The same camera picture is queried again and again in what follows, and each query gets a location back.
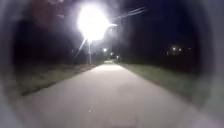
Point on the pale asphalt path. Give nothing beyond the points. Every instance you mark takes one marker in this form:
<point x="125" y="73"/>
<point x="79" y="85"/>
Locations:
<point x="110" y="100"/>

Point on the street lamp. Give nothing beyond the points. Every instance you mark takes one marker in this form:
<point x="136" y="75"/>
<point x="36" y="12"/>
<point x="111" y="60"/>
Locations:
<point x="104" y="50"/>
<point x="89" y="55"/>

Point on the grass verge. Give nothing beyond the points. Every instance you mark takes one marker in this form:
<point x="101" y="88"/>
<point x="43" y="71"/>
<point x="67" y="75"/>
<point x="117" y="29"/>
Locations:
<point x="166" y="80"/>
<point x="46" y="78"/>

